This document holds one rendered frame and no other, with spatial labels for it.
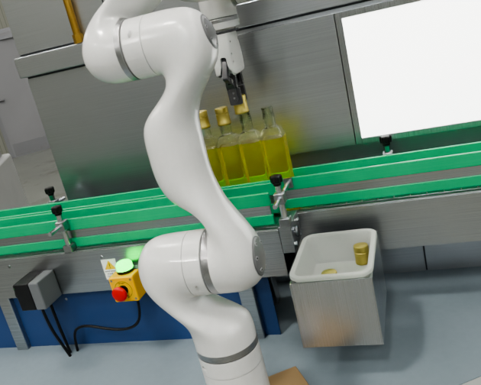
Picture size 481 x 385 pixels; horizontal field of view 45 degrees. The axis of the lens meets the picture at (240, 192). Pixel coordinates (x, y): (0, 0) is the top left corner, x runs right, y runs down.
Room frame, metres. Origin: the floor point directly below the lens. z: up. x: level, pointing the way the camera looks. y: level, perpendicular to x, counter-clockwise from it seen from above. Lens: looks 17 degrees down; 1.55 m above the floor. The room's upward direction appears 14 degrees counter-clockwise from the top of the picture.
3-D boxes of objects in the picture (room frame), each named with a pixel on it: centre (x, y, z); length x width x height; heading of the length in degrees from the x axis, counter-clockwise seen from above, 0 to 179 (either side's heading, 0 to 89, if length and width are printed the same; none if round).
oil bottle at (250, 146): (1.43, -0.06, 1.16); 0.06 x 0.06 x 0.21; 70
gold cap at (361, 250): (1.21, -0.24, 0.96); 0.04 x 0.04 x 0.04
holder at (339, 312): (1.18, -0.18, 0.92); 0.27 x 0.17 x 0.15; 161
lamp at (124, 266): (1.36, 0.33, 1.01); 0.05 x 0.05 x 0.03
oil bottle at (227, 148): (1.45, 0.00, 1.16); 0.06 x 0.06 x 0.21; 70
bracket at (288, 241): (1.30, -0.10, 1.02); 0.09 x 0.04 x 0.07; 161
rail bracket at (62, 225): (1.44, 0.49, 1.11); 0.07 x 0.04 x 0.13; 161
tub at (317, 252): (1.15, -0.17, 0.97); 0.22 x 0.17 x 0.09; 161
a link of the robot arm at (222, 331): (0.98, 0.12, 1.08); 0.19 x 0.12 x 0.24; 72
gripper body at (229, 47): (1.41, -0.05, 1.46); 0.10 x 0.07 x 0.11; 161
